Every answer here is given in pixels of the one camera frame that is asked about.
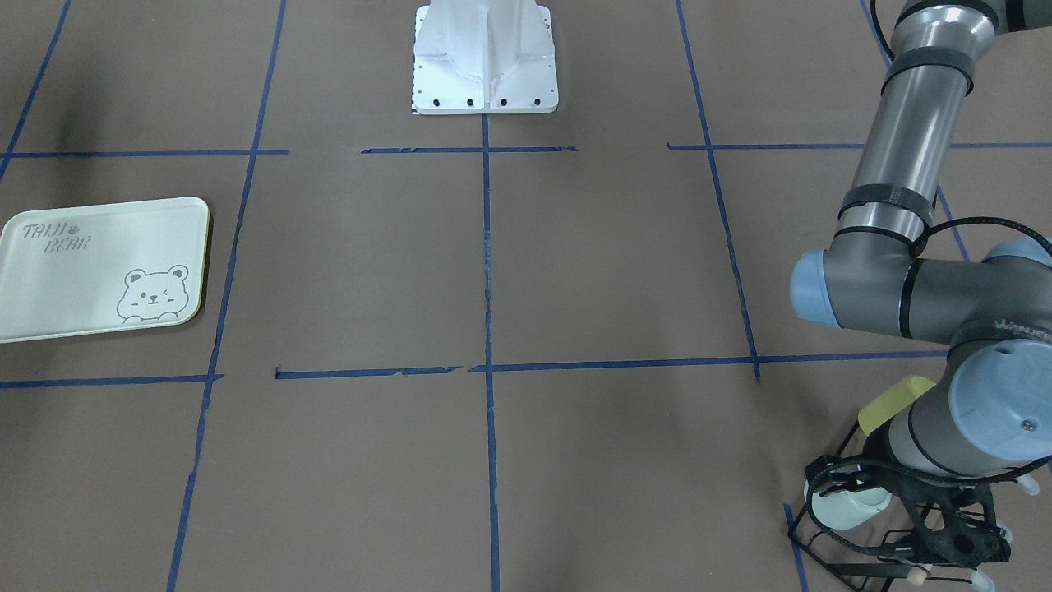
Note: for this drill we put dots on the pale green cup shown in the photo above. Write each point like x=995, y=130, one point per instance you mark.
x=845, y=510

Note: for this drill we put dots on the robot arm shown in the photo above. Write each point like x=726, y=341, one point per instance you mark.
x=991, y=408

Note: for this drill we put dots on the yellow cup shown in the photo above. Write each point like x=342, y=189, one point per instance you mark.
x=892, y=401

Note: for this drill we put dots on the cream bear tray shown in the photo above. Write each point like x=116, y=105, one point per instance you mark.
x=89, y=270

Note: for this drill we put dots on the white pedestal column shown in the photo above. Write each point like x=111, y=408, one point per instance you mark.
x=481, y=57

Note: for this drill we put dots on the black wire cup rack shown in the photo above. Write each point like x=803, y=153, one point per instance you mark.
x=860, y=558

